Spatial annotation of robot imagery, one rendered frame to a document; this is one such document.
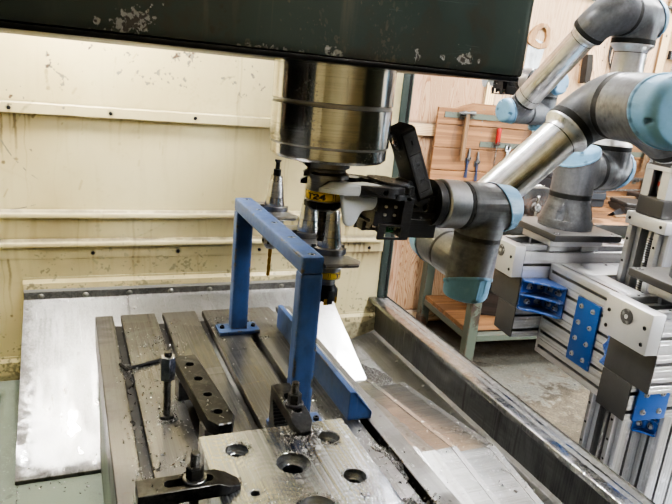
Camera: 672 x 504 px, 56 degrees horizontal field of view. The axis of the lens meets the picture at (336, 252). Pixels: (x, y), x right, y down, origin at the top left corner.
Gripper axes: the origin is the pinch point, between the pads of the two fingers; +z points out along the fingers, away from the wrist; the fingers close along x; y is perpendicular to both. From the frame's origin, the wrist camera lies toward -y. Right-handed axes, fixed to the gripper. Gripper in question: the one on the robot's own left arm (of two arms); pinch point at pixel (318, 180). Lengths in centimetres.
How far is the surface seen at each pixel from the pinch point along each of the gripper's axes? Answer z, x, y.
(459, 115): -200, 229, -8
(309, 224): -13.8, 28.9, 13.2
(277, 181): -16, 51, 9
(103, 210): 13, 102, 29
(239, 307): -12, 57, 41
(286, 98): 7.1, -2.3, -10.2
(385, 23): 0.7, -12.4, -20.0
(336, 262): -12.1, 13.1, 15.8
